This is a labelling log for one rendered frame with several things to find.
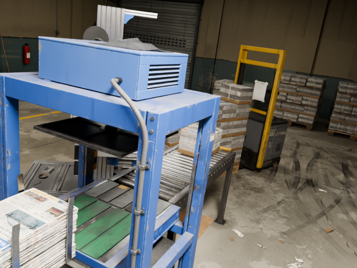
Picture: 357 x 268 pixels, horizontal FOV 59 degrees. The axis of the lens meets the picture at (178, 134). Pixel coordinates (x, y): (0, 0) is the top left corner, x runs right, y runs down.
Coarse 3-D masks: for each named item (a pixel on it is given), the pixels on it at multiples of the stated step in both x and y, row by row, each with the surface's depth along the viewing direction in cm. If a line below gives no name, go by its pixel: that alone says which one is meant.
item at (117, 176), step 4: (168, 148) 307; (172, 148) 309; (164, 152) 296; (168, 152) 298; (132, 168) 252; (124, 172) 243; (128, 172) 244; (116, 176) 235; (120, 176) 236; (112, 180) 227; (116, 180) 231
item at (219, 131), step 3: (195, 123) 319; (198, 123) 320; (195, 126) 310; (216, 129) 308; (219, 129) 310; (222, 129) 312; (219, 132) 305; (222, 132) 314; (219, 135) 308; (216, 138) 302; (219, 138) 311; (216, 141) 304; (219, 141) 315; (216, 144) 307; (219, 144) 318; (216, 147) 310
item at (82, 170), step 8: (80, 152) 224; (88, 152) 222; (80, 160) 225; (88, 160) 224; (80, 168) 227; (88, 168) 226; (80, 176) 229; (88, 176) 228; (80, 184) 230; (88, 184) 230
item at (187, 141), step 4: (184, 128) 296; (188, 128) 298; (192, 128) 301; (184, 132) 291; (188, 132) 289; (192, 132) 288; (196, 132) 288; (180, 136) 294; (184, 136) 293; (188, 136) 290; (192, 136) 288; (196, 136) 286; (180, 140) 296; (184, 140) 293; (188, 140) 292; (192, 140) 290; (180, 144) 296; (184, 144) 294; (188, 144) 293; (192, 144) 291; (184, 148) 295; (188, 148) 294; (192, 148) 291
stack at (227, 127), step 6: (186, 126) 385; (216, 126) 419; (222, 126) 427; (228, 126) 436; (180, 132) 376; (228, 132) 440; (168, 138) 372; (174, 138) 373; (222, 138) 434; (228, 138) 443; (222, 144) 439; (228, 144) 448; (222, 174) 459
